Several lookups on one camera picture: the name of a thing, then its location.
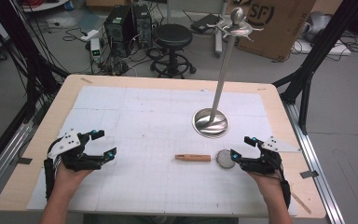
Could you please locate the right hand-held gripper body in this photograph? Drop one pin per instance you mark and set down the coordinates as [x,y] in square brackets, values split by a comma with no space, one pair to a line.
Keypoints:
[267,163]

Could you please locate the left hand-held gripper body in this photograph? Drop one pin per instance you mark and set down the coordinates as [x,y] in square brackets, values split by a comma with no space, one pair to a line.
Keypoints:
[70,146]

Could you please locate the person's right hand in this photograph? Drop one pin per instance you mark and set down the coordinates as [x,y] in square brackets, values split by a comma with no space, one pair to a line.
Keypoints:
[268,182]

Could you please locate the person's left hand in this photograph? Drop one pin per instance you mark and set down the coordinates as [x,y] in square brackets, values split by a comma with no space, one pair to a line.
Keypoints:
[68,177]

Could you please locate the grey tape piece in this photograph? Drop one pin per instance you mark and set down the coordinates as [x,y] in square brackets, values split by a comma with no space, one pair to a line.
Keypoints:
[309,174]
[24,160]

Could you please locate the tan tape strip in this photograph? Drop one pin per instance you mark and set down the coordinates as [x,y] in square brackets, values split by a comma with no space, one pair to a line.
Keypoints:
[301,202]

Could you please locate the short tan tape piece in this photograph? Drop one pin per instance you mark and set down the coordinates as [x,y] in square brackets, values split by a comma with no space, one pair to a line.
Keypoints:
[86,80]

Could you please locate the white paper mat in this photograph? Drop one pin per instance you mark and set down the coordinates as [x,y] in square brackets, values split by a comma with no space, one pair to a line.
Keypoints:
[155,124]

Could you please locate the metal hook stand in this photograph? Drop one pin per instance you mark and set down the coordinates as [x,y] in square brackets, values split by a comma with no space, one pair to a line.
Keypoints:
[222,77]

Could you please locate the small device with green display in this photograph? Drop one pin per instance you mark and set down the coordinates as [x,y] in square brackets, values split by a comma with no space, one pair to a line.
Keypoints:
[95,49]

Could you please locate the white power strip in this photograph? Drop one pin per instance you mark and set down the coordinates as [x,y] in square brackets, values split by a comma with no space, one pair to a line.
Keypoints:
[89,35]

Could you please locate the large black computer tower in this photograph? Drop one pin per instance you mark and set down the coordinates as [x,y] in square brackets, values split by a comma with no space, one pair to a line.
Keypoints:
[118,31]

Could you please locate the brown cardboard box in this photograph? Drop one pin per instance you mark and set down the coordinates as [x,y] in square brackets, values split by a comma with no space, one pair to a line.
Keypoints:
[276,28]

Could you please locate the slim black computer tower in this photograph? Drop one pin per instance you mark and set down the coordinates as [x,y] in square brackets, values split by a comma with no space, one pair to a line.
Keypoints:
[143,25]

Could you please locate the black round stool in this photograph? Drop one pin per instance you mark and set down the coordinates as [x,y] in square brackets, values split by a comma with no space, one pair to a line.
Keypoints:
[173,35]

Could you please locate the flat black case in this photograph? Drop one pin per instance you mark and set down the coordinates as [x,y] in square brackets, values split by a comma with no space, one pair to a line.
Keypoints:
[205,23]

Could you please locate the aluminium rail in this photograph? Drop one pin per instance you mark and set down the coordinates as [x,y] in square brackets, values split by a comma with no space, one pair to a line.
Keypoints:
[3,158]
[313,161]

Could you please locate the black frame strut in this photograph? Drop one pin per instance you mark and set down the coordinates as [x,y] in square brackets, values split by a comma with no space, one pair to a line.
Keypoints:
[317,53]
[28,56]

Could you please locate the white metal post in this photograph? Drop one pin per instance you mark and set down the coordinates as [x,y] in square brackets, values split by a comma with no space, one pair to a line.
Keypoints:
[220,37]

